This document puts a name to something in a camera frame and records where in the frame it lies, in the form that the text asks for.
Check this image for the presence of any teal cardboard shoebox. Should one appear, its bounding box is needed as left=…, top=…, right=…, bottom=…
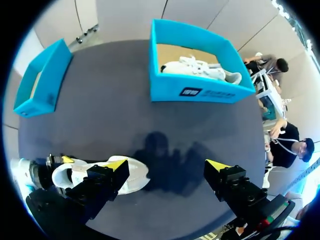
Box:
left=149, top=18, right=257, bottom=105
left=13, top=38, right=74, bottom=119

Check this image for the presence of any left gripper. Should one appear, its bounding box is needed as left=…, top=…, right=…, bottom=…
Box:
left=29, top=153, right=75, bottom=191

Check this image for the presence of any pale lace-up sneaker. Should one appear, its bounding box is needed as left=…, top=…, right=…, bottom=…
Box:
left=51, top=155, right=150, bottom=196
left=159, top=55, right=243, bottom=85

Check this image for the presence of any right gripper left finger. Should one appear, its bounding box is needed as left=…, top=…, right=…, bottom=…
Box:
left=65, top=158, right=130, bottom=221

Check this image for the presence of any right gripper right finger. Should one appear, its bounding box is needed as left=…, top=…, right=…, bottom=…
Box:
left=203, top=158, right=269, bottom=222

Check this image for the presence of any person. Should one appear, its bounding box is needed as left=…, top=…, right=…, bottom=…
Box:
left=243, top=51, right=290, bottom=76
left=264, top=118, right=315, bottom=169

